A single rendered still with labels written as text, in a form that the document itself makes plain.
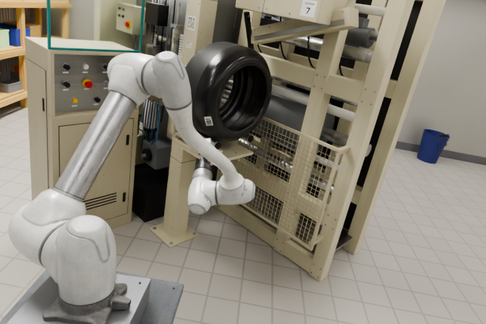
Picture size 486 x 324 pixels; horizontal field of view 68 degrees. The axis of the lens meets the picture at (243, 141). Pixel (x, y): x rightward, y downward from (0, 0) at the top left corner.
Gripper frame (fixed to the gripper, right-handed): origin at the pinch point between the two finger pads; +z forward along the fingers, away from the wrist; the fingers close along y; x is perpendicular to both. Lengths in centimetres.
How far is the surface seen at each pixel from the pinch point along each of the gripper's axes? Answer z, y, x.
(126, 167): 37, 44, -74
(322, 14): 50, -34, 66
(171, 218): 19, 83, -51
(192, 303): -42, 85, -28
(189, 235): 16, 102, -43
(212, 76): 25.2, -22.9, 6.7
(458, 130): 289, 295, 286
